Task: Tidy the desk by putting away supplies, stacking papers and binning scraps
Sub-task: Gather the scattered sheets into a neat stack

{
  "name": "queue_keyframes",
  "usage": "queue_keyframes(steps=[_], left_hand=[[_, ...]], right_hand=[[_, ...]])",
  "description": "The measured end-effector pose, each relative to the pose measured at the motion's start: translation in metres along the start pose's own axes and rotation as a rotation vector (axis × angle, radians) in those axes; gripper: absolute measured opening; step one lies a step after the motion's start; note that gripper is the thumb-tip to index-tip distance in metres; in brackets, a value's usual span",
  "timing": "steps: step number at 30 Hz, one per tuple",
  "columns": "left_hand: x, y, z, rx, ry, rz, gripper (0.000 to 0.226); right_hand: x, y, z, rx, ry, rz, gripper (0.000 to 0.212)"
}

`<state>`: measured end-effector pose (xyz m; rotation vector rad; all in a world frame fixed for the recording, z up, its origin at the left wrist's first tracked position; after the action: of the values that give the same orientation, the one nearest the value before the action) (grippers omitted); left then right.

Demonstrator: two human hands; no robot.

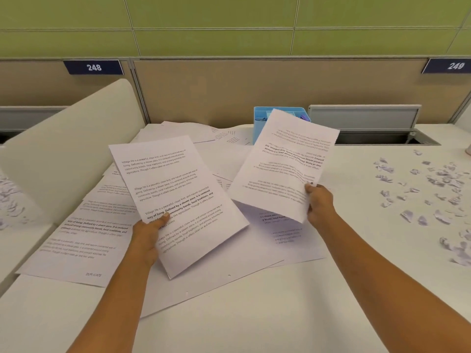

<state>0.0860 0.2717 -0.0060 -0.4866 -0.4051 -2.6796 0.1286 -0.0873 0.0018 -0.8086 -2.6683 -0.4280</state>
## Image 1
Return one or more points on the white desk divider panel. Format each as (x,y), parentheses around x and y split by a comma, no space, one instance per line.
(73,143)

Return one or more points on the scattered torn paper scraps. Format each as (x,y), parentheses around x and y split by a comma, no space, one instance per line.
(441,180)
(9,202)

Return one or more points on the pile of printed papers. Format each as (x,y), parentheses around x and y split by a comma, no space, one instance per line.
(92,235)

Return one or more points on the printed paper sheet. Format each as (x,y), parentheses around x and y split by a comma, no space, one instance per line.
(283,161)
(173,180)

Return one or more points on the person's right thumb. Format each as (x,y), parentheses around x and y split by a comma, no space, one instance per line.
(313,188)

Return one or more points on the dark blue number sign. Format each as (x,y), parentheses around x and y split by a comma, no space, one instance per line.
(94,67)
(450,66)

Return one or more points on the person's right forearm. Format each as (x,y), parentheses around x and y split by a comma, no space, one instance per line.
(386,286)

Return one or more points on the person's left hand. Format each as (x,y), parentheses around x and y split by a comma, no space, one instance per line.
(145,240)

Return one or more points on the person's left forearm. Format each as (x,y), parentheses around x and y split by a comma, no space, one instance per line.
(114,305)

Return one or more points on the person's right hand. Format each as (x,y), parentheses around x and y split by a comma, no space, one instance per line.
(322,205)

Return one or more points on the beige cubicle partition panel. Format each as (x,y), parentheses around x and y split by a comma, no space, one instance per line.
(228,88)
(36,88)

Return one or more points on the person's left thumb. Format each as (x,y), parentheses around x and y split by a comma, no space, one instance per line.
(161,219)

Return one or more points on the blue desk organizer box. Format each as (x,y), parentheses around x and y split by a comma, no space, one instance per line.
(260,121)

